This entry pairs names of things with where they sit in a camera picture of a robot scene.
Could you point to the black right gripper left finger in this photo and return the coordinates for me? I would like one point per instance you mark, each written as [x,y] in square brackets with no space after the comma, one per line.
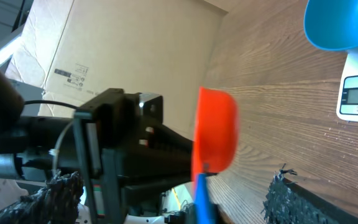
[56,203]

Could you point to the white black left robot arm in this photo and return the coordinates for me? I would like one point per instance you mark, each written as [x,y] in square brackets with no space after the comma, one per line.
[37,147]

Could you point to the red scoop with blue handle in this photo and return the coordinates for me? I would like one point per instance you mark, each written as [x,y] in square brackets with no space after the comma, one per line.
[216,136]

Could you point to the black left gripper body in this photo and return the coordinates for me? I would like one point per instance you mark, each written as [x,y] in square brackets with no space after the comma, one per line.
[116,160]

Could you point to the blue bowl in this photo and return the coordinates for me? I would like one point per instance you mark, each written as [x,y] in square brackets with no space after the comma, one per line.
[332,25]

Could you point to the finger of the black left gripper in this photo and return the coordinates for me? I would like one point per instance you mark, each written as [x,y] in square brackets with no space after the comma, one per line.
[163,151]

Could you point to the brown cardboard box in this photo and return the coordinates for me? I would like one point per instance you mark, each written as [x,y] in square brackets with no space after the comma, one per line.
[74,50]

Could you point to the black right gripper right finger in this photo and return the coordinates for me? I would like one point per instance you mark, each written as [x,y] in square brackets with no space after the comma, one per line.
[289,203]

